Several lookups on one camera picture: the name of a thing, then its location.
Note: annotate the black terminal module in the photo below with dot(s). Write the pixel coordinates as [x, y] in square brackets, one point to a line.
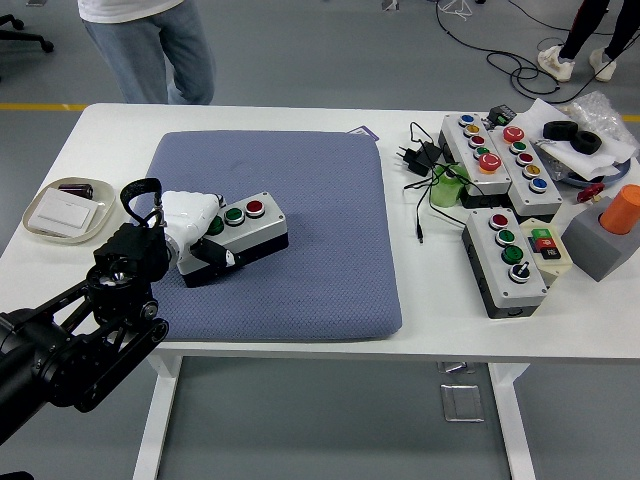
[500, 115]

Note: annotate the blue round plate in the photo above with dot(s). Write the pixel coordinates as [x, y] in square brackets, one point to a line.
[622, 170]

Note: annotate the beige shallow tray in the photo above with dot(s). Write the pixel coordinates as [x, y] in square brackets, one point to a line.
[102, 210]

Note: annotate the silver floor socket plate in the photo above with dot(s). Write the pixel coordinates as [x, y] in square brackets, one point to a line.
[455, 368]
[462, 402]

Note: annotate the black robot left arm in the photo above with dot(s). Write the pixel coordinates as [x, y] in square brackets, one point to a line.
[125, 250]

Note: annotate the white foam sheet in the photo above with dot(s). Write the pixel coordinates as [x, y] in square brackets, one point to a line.
[535, 117]

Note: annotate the orange cylinder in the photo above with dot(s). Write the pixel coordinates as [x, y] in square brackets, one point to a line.
[622, 210]

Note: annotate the blue-grey fabric mat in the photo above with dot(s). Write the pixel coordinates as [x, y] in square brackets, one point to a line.
[325, 200]

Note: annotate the grey five-button control box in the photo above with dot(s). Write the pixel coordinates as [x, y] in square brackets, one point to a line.
[547, 197]
[460, 127]

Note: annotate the green cylinder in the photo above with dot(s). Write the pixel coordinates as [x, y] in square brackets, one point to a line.
[445, 192]

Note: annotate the grey four-button control box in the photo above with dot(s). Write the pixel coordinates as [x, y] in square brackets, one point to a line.
[270, 225]
[520, 292]

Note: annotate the black office chair base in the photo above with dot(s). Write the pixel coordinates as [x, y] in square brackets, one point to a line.
[30, 37]

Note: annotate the person with white shoes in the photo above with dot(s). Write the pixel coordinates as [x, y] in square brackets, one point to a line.
[580, 30]

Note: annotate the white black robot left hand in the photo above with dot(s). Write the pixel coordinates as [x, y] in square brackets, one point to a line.
[187, 212]

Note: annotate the black power adapter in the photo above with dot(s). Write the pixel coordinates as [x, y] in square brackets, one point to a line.
[417, 157]

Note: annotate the grey block holder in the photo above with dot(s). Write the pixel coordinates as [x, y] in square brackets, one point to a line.
[595, 245]

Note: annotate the cream three-button switch box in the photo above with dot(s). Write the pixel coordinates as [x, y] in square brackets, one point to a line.
[560, 262]

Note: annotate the white table leg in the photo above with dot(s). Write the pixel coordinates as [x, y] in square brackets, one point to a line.
[515, 435]
[155, 425]

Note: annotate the dark red small cylinder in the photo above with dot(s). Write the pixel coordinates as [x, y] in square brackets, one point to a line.
[75, 190]

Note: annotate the clear bubble wrap bag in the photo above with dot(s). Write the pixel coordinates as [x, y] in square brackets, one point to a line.
[597, 112]

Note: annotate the white wall switch plate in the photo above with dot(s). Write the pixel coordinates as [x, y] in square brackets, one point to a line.
[62, 212]

